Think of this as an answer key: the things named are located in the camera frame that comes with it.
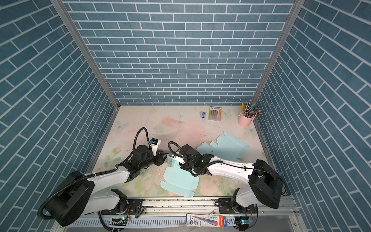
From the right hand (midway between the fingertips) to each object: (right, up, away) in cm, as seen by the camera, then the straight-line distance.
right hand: (180, 156), depth 83 cm
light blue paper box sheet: (-1, -14, -1) cm, 14 cm away
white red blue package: (+13, -28, -14) cm, 33 cm away
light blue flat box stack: (+32, +2, +14) cm, 35 cm away
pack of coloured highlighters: (+25, +26, +31) cm, 48 cm away
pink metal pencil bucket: (+45, +19, +21) cm, 53 cm away
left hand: (-9, +1, +3) cm, 9 cm away
